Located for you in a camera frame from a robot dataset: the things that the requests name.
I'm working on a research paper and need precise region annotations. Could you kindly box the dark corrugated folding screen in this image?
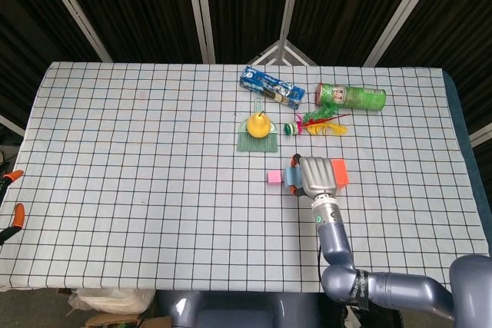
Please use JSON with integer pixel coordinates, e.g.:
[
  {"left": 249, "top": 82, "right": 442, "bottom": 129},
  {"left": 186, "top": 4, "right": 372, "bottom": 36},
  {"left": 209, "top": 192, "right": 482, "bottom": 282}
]
[{"left": 0, "top": 0, "right": 492, "bottom": 152}]

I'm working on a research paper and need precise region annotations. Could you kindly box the white plastic bag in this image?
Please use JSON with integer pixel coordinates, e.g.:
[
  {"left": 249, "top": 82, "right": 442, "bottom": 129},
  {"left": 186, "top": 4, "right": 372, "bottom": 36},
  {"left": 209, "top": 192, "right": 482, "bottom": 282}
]
[{"left": 68, "top": 288, "right": 155, "bottom": 316}]

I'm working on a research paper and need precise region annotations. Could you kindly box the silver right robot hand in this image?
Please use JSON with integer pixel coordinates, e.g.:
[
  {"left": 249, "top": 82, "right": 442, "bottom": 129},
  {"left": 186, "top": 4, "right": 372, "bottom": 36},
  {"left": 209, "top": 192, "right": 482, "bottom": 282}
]
[{"left": 288, "top": 154, "right": 339, "bottom": 199}]

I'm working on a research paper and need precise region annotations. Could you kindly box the black printed arm strap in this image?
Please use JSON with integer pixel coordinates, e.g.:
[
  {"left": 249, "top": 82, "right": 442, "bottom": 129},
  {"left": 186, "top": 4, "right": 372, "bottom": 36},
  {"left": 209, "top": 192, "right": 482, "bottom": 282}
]
[{"left": 351, "top": 268, "right": 371, "bottom": 312}]

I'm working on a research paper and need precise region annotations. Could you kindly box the colourful feather shuttlecock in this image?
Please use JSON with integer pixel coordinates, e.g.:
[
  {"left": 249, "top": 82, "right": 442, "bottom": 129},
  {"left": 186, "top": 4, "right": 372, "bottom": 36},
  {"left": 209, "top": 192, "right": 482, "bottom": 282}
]
[{"left": 284, "top": 111, "right": 351, "bottom": 137}]

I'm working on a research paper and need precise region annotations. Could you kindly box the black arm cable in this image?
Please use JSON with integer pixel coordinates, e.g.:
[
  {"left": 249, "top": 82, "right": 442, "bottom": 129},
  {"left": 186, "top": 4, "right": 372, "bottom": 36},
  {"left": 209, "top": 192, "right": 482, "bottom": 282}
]
[{"left": 317, "top": 245, "right": 326, "bottom": 283}]

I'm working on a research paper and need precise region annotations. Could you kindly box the green chips can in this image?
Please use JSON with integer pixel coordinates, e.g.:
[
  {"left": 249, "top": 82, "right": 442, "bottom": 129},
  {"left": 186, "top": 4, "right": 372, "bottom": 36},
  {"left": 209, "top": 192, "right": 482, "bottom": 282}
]
[{"left": 314, "top": 82, "right": 387, "bottom": 113}]

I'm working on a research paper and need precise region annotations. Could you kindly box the green hand broom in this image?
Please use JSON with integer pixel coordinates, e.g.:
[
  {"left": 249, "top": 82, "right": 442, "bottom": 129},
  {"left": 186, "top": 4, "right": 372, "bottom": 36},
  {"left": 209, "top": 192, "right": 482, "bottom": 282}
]
[{"left": 235, "top": 97, "right": 278, "bottom": 153}]

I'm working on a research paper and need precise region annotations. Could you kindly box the blue cookie box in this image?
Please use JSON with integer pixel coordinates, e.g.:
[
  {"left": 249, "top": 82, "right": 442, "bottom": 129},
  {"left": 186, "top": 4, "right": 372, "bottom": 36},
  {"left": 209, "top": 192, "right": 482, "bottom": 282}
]
[{"left": 238, "top": 65, "right": 307, "bottom": 111}]

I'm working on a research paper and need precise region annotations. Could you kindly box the white triangular screen foot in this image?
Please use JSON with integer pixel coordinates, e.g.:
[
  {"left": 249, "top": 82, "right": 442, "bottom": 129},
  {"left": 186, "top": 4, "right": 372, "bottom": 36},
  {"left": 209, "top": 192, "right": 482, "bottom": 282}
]
[{"left": 248, "top": 38, "right": 318, "bottom": 67}]

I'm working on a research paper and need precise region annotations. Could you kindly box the blue foam cube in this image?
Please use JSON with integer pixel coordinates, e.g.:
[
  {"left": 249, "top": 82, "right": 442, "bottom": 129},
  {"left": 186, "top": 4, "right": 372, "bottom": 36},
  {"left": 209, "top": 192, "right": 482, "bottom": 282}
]
[{"left": 283, "top": 167, "right": 305, "bottom": 187}]

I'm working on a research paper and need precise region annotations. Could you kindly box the yellow pear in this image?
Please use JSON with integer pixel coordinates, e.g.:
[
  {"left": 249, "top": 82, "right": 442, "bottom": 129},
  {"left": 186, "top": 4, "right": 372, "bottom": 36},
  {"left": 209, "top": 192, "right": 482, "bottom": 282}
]
[{"left": 246, "top": 111, "right": 271, "bottom": 138}]

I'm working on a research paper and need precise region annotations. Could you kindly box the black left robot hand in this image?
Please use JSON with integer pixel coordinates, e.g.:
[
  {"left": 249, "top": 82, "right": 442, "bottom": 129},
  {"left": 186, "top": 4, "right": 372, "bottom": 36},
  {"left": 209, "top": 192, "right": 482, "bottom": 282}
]
[{"left": 0, "top": 169, "right": 26, "bottom": 247}]

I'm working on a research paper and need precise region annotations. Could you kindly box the grey robot torso base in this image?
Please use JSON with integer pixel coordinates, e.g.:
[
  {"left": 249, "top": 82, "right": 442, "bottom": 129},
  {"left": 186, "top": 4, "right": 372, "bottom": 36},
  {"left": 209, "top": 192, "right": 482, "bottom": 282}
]
[{"left": 155, "top": 289, "right": 322, "bottom": 328}]

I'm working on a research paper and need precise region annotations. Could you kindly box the brown cardboard box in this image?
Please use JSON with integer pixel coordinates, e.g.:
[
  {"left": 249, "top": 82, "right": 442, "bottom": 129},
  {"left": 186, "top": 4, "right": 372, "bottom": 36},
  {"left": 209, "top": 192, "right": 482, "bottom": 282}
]
[{"left": 85, "top": 312, "right": 174, "bottom": 328}]

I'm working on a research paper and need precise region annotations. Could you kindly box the large orange foam cube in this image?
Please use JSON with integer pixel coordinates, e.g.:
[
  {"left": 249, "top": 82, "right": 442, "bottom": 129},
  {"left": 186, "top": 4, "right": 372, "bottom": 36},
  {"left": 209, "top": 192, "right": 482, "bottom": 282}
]
[{"left": 330, "top": 158, "right": 351, "bottom": 193}]

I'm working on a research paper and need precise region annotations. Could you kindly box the white checked tablecloth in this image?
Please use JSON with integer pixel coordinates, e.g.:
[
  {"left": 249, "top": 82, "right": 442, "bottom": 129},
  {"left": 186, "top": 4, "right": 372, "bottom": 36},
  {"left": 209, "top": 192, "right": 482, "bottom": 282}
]
[{"left": 0, "top": 61, "right": 492, "bottom": 293}]

